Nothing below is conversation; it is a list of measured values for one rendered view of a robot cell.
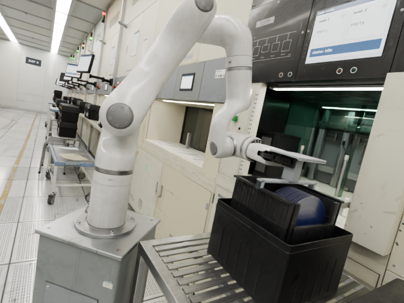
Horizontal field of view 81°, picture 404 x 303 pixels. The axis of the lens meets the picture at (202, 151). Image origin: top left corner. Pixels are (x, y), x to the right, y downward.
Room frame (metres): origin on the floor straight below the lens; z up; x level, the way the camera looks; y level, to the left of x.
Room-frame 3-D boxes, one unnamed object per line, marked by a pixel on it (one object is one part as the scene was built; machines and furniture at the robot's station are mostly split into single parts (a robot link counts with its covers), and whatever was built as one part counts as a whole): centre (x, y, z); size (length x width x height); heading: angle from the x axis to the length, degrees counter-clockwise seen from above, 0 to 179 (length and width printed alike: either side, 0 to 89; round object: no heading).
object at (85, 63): (3.66, 1.78, 1.59); 0.50 x 0.41 x 0.36; 124
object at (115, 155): (0.78, 0.28, 1.07); 0.19 x 0.12 x 0.24; 17
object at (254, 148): (0.75, -0.20, 1.09); 0.11 x 0.10 x 0.07; 33
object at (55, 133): (4.26, 2.48, 0.24); 0.94 x 0.53 x 0.48; 34
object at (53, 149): (2.86, 1.54, 0.24); 0.97 x 0.52 x 0.48; 37
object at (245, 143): (0.81, -0.17, 1.09); 0.09 x 0.03 x 0.08; 123
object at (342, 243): (0.66, -0.26, 0.85); 0.28 x 0.28 x 0.17; 33
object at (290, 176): (0.67, -0.26, 0.95); 0.24 x 0.20 x 0.32; 123
